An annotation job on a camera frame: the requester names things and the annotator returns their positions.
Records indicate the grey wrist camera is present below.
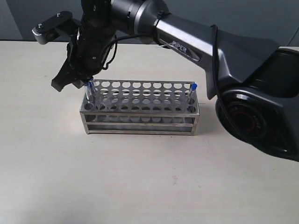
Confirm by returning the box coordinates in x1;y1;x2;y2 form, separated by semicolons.
32;11;80;45

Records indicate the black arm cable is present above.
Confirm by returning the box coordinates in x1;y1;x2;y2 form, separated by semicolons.
102;10;236;131

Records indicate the stainless steel test tube rack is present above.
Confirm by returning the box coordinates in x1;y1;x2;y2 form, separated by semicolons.
79;79;200;135

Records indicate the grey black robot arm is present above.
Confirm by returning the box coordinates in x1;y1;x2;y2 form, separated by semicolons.
51;0;299;161

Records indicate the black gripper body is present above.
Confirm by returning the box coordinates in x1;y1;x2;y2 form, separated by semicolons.
67;0;116;79

